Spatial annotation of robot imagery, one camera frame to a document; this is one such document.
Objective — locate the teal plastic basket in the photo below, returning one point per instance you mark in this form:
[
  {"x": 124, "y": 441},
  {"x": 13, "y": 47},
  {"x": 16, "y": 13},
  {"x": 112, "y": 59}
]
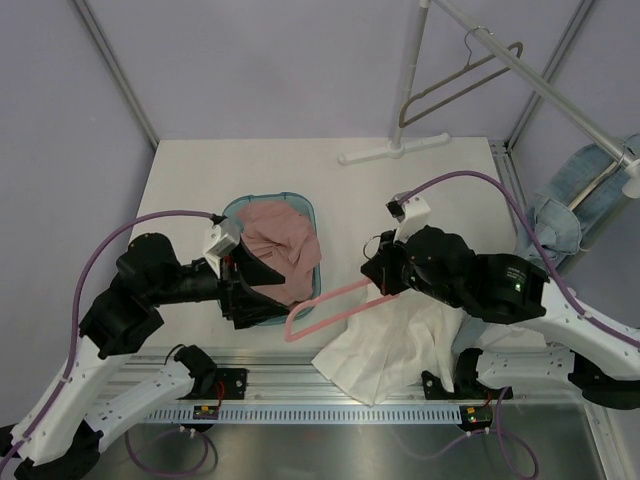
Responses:
[{"x": 304, "y": 207}]

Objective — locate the white pleated skirt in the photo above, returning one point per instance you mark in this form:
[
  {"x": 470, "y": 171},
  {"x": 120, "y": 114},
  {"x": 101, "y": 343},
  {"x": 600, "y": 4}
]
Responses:
[{"x": 388, "y": 347}]

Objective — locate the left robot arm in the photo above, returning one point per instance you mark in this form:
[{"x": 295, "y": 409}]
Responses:
[{"x": 65, "y": 434}]

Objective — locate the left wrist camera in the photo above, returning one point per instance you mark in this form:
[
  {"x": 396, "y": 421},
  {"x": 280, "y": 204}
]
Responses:
[{"x": 218, "y": 242}]

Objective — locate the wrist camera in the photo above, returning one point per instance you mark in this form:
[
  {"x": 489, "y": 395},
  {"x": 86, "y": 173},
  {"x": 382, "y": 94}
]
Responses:
[
  {"x": 411, "y": 215},
  {"x": 218, "y": 242}
]

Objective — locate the pink skirt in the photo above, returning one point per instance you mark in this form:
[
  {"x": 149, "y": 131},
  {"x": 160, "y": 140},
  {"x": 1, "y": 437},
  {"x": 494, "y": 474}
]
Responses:
[{"x": 285, "y": 240}]

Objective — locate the white slotted cable duct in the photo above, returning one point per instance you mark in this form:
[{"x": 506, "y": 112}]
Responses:
[{"x": 306, "y": 414}]

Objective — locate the pink clothes hanger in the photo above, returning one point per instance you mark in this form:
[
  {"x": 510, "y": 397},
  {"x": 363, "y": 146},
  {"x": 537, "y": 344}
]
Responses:
[{"x": 329, "y": 308}]

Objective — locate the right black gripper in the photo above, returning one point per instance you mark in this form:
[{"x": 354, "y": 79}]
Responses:
[{"x": 382, "y": 268}]

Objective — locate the aluminium mounting rail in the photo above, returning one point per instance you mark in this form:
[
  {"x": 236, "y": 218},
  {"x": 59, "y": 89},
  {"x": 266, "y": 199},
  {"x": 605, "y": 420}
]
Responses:
[{"x": 273, "y": 377}]

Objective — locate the white clothes rack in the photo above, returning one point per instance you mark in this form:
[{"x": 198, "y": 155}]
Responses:
[{"x": 368, "y": 45}]

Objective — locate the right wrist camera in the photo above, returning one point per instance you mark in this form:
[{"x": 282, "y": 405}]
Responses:
[{"x": 411, "y": 215}]

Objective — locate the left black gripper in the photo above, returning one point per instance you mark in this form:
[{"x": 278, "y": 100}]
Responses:
[{"x": 241, "y": 302}]

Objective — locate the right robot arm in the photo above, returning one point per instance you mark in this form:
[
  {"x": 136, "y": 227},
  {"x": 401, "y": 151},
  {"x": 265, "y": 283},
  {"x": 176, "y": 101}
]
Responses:
[{"x": 505, "y": 289}]

